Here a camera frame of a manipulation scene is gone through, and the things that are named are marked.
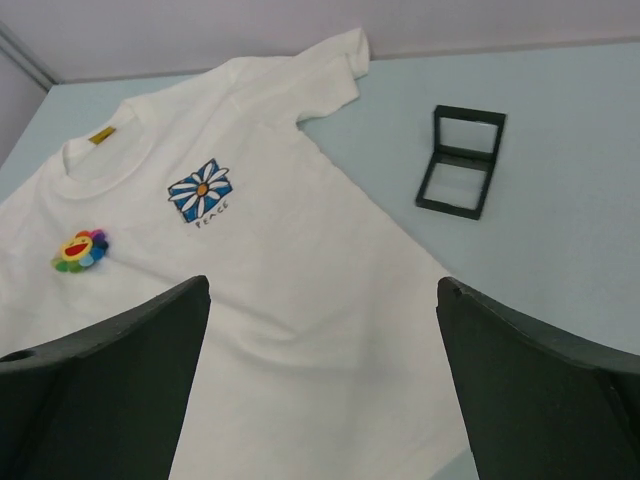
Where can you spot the rainbow plush flower brooch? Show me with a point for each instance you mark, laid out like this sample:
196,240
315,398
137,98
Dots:
83,251

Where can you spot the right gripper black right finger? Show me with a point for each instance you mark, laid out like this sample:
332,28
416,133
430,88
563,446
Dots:
538,402

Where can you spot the black open display box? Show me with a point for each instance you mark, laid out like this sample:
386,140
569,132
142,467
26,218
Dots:
461,157

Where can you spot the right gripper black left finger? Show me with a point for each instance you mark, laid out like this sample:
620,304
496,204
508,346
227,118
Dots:
107,401

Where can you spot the white t-shirt with daisy print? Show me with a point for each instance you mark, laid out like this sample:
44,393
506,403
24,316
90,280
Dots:
323,357

